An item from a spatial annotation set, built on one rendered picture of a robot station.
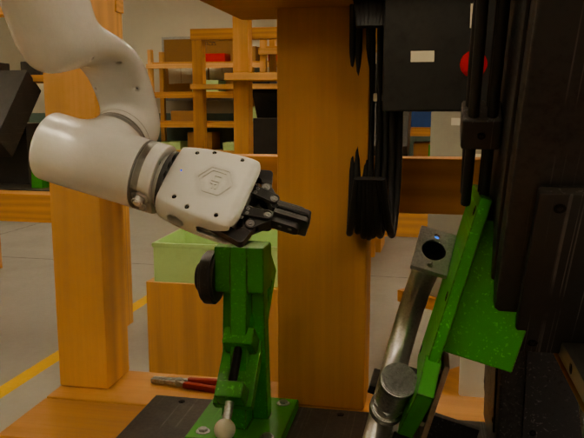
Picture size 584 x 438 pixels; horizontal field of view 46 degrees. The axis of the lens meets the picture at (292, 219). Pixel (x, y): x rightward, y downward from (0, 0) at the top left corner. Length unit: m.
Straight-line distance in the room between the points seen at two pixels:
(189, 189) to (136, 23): 11.09
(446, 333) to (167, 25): 11.06
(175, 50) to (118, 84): 10.65
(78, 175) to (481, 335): 0.48
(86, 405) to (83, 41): 0.64
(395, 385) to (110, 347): 0.65
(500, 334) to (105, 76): 0.54
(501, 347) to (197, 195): 0.36
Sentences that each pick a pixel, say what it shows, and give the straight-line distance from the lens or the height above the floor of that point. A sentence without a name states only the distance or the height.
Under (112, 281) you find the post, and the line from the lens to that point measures 1.23.
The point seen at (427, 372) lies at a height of 1.10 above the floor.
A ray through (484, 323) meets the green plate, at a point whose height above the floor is 1.15.
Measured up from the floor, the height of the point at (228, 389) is 0.99.
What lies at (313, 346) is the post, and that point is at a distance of 1.12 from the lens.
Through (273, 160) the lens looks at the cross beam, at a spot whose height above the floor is 1.27.
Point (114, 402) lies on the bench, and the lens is 1.21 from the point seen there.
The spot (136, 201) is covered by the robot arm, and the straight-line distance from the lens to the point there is 0.81.
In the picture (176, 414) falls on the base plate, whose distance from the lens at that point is 1.10.
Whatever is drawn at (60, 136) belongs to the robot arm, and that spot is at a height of 1.32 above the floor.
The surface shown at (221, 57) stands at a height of 2.07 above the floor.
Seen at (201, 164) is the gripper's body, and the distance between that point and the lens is 0.81.
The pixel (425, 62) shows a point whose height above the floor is 1.41.
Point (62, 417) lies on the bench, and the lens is 1.18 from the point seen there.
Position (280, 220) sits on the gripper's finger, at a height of 1.23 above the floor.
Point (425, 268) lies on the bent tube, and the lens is 0.76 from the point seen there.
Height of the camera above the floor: 1.36
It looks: 9 degrees down
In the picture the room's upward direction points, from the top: straight up
